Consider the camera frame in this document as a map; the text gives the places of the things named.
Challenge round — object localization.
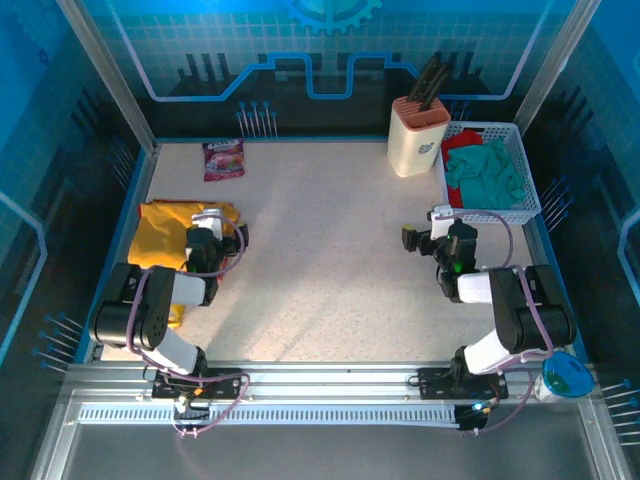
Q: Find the teal t-shirt with white print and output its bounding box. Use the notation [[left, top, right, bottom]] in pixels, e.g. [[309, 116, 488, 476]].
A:
[[443, 138, 527, 210]]

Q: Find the yellow folded t-shirt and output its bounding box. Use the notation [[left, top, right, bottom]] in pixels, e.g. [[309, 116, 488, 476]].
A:
[[127, 199, 241, 274]]

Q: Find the purple candy bag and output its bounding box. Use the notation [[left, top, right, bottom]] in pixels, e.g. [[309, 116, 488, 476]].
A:
[[202, 139, 248, 183]]

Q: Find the cream knife block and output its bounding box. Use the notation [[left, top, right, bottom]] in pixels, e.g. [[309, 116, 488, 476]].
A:
[[387, 95, 452, 179]]

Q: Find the red crumpled t-shirt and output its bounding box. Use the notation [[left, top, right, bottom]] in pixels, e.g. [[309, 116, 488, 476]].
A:
[[439, 128, 485, 209]]

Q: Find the white plastic basket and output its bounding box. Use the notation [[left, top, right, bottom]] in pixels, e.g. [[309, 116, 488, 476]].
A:
[[433, 121, 544, 225]]

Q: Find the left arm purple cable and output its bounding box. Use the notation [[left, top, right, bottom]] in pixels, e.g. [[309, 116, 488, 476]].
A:
[[125, 222, 251, 441]]

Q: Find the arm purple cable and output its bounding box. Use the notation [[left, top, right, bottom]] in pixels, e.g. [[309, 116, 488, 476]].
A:
[[449, 208, 556, 436], [125, 222, 251, 441]]

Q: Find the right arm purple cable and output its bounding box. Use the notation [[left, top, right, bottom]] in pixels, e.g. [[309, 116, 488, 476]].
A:
[[449, 208, 556, 436]]

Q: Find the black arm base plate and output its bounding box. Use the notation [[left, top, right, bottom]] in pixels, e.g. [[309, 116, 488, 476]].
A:
[[151, 367, 250, 401], [417, 366, 510, 401]]

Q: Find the black-handled knife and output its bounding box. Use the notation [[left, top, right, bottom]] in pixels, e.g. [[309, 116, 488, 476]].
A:
[[408, 53, 442, 105], [419, 62, 453, 112]]

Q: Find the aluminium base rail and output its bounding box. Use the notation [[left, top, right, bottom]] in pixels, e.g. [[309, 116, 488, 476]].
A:
[[64, 360, 601, 404]]

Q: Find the white slotted cable duct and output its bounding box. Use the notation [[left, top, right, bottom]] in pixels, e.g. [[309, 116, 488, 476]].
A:
[[77, 405, 464, 427]]

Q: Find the aluminium frame post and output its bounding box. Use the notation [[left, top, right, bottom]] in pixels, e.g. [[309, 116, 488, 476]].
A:
[[53, 0, 161, 155], [510, 0, 605, 137]]

